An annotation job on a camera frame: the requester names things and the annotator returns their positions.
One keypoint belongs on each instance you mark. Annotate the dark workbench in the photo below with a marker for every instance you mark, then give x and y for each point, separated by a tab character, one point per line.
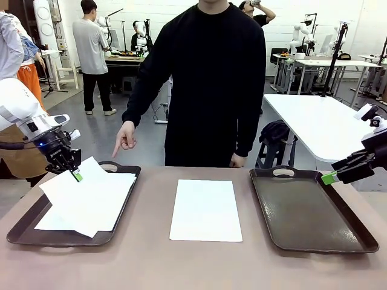
121	65

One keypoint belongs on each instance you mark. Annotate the tall black stand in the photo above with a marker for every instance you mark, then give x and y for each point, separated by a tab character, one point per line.
334	66

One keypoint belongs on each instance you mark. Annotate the person's left hand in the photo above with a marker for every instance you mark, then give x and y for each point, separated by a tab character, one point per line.
238	161

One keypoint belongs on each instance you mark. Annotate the brown cloth cover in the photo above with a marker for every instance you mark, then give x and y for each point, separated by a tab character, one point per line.
18	157

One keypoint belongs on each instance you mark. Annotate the small white robot arm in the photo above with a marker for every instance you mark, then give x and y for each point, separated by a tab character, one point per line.
140	30
101	21
297	33
335	45

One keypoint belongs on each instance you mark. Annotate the gray monitor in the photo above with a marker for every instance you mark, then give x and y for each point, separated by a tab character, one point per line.
326	43

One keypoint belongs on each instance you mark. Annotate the person in orange shorts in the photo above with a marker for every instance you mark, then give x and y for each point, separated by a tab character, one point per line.
10	39

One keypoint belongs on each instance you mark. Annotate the person in gray t-shirt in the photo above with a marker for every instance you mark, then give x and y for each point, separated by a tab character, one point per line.
89	45

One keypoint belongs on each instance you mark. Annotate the large white table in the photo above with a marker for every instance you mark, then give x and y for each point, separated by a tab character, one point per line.
317	121

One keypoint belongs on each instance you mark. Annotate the black stool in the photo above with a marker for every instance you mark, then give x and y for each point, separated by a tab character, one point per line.
272	154

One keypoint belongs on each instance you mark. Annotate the gray step stool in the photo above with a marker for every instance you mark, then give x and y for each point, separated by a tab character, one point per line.
128	84

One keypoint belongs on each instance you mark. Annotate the person's right hand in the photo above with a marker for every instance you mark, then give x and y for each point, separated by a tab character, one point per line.
127	136

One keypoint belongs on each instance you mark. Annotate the seated person in black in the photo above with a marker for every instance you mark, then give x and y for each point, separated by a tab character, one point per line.
134	37

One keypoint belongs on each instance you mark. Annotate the white tower air conditioner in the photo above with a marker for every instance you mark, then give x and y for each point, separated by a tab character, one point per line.
45	21

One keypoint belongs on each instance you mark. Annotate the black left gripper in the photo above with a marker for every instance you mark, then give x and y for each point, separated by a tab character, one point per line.
56	148

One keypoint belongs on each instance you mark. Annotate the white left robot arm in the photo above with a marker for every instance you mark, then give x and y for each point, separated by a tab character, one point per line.
15	102

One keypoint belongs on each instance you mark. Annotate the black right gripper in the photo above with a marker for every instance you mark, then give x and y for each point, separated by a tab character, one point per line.
380	154

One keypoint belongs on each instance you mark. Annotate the brown plastic tray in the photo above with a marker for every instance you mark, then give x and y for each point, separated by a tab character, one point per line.
302	211
60	240

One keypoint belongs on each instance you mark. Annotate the white desk leg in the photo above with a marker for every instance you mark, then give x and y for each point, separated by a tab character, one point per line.
163	121

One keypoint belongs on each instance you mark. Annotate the person drinking from bottle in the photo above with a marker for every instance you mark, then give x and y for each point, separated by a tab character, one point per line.
260	19

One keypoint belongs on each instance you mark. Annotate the black office chair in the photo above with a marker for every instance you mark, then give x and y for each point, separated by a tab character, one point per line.
278	51

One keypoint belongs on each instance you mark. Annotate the person in black sweater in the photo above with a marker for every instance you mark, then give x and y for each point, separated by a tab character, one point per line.
211	75

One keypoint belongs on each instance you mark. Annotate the white A4 paper sheet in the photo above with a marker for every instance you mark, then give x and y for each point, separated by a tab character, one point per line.
48	225
90	199

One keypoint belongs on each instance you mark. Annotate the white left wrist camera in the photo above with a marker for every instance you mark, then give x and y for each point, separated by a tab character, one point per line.
74	135

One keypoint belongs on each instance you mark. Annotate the long white table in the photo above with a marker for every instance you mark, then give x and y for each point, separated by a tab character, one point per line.
332	63

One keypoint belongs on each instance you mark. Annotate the white wooden stool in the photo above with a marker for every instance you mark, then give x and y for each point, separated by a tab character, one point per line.
75	75

